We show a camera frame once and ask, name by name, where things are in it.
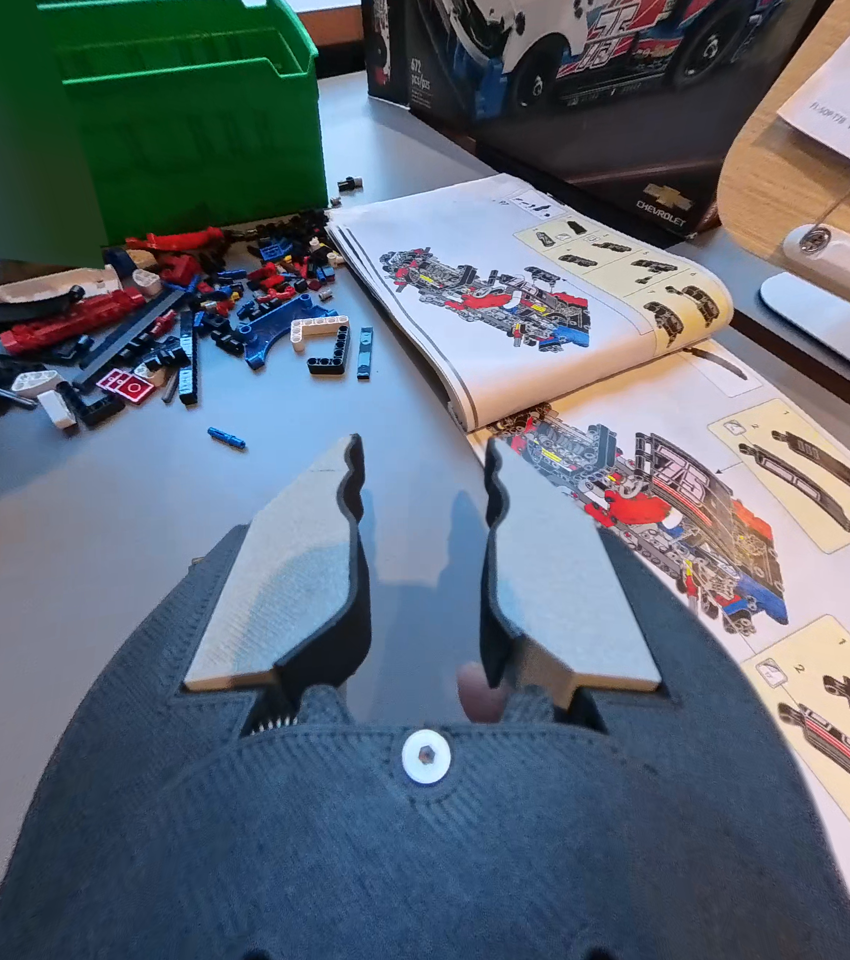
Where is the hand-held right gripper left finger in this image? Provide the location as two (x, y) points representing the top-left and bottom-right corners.
(183, 433), (373, 693)

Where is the wooden document board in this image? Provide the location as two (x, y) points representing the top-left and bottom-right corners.
(717, 0), (850, 264)

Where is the black L-shaped beam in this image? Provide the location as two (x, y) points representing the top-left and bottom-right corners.
(307, 326), (353, 376)

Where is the person's right hand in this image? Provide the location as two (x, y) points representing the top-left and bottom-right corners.
(458, 663), (510, 723)

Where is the black toy car box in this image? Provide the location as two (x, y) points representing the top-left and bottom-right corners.
(361, 0), (819, 243)

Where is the grey desk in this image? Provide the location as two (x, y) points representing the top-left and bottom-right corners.
(0, 71), (850, 960)

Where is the green plastic bin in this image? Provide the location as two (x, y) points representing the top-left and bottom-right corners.
(0, 0), (330, 267)

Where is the blue curved arch panel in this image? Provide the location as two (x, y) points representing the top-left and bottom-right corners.
(243, 294), (339, 372)

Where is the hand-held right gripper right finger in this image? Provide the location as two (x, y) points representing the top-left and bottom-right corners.
(479, 438), (663, 712)

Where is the white L-shaped beam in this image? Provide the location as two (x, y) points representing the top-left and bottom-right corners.
(290, 315), (351, 354)

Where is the building instruction booklet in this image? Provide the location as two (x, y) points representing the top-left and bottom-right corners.
(326, 174), (850, 960)

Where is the pile of toy building bricks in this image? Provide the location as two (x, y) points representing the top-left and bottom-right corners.
(0, 208), (377, 430)

